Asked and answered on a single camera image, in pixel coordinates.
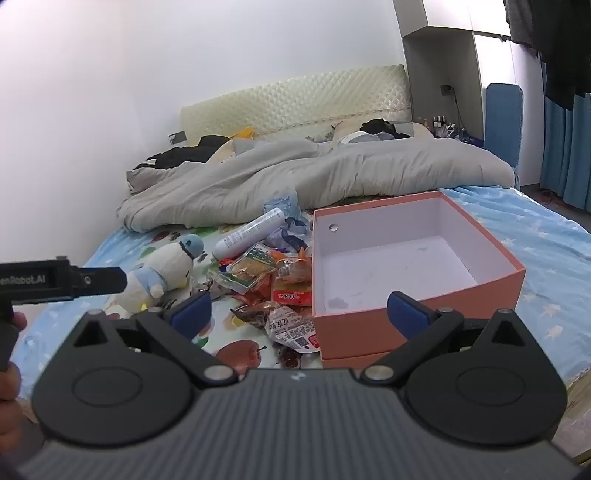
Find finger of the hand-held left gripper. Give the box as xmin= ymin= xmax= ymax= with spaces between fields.
xmin=69 ymin=266 xmax=129 ymax=295

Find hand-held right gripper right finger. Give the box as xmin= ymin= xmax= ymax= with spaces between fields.
xmin=360 ymin=291 xmax=532 ymax=385

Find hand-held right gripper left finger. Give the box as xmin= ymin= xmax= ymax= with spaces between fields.
xmin=69 ymin=292 xmax=238 ymax=389

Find pink cardboard box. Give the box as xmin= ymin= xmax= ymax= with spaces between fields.
xmin=311 ymin=191 xmax=527 ymax=361
xmin=320 ymin=352 xmax=399 ymax=369

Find black yellow candy wrapper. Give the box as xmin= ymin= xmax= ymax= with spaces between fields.
xmin=230 ymin=302 xmax=278 ymax=331

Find orange-red snack packet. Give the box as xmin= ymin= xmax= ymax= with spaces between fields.
xmin=233 ymin=277 xmax=276 ymax=306

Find clear dried tofu packet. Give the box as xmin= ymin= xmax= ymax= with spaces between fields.
xmin=207 ymin=244 xmax=279 ymax=295

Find grey snack packet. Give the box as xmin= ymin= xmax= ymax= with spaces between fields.
xmin=265 ymin=306 xmax=321 ymax=354

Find person's left hand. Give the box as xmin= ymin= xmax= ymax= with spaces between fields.
xmin=0 ymin=311 xmax=28 ymax=403

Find plush penguin toy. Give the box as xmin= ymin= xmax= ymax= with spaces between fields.
xmin=113 ymin=234 xmax=206 ymax=311

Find white spray bottle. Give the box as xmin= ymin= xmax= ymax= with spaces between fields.
xmin=212 ymin=207 xmax=285 ymax=260

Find red flat snack packet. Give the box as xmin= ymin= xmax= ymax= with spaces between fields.
xmin=271 ymin=282 xmax=315 ymax=306

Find orange clear snack packet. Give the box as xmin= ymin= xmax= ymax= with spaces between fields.
xmin=275 ymin=255 xmax=315 ymax=284

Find light blue plastic bag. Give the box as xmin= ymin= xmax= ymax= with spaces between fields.
xmin=263 ymin=193 xmax=302 ymax=219

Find black clothes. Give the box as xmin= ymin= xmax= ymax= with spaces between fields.
xmin=133 ymin=135 xmax=232 ymax=170

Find grey duvet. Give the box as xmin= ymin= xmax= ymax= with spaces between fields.
xmin=116 ymin=137 xmax=516 ymax=233

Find beige pillow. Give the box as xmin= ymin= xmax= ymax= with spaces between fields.
xmin=332 ymin=120 xmax=435 ymax=145

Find black garment on pillow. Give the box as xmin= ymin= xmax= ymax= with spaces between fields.
xmin=360 ymin=118 xmax=413 ymax=140

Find blue chair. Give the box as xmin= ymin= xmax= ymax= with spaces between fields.
xmin=484 ymin=83 xmax=525 ymax=188

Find blue curtain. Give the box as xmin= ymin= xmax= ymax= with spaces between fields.
xmin=539 ymin=60 xmax=591 ymax=209

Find cream quilted headboard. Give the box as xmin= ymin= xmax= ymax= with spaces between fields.
xmin=178 ymin=64 xmax=413 ymax=142

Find white wardrobe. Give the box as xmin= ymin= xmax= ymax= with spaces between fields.
xmin=392 ymin=0 xmax=514 ymax=148

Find hanging dark clothes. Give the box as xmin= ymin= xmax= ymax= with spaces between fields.
xmin=502 ymin=0 xmax=591 ymax=112

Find black charger cable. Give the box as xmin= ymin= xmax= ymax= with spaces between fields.
xmin=441 ymin=84 xmax=468 ymax=136

